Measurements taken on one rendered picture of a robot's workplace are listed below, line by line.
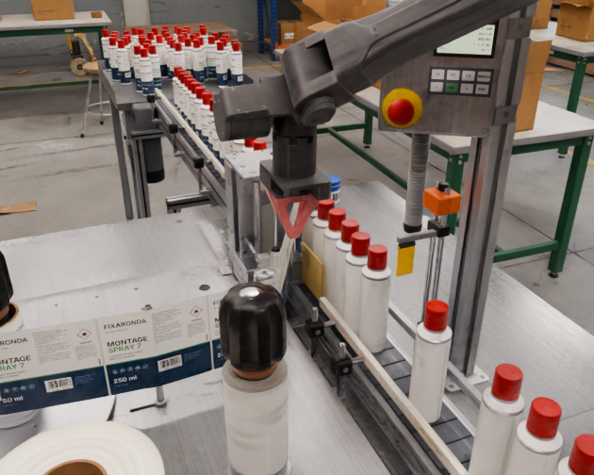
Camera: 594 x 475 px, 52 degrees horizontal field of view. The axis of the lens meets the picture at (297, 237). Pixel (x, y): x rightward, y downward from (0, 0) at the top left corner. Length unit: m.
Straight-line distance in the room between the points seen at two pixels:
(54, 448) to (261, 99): 0.47
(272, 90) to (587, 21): 4.50
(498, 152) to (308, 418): 0.50
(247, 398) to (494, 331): 0.67
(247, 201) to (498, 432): 0.66
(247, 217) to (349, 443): 0.51
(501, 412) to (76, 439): 0.51
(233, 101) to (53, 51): 7.69
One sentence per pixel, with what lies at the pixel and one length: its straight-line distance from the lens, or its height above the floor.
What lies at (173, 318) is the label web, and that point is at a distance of 0.94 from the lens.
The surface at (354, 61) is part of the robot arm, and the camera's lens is 0.67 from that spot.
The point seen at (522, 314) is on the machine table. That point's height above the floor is 0.83.
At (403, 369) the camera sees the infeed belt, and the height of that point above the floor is 0.88.
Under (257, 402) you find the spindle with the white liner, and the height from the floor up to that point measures 1.04.
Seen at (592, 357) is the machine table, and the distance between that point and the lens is 1.31.
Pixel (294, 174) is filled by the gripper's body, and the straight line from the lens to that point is 0.77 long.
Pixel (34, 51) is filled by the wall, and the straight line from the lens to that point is 8.38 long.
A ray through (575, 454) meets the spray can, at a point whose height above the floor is 1.07.
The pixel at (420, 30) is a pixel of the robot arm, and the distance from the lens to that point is 0.66.
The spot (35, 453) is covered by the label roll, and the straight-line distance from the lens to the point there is 0.80.
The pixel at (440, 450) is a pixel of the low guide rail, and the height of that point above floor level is 0.91.
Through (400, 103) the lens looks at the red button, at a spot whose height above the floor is 1.34.
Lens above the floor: 1.57
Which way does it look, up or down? 28 degrees down
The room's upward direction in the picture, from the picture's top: straight up
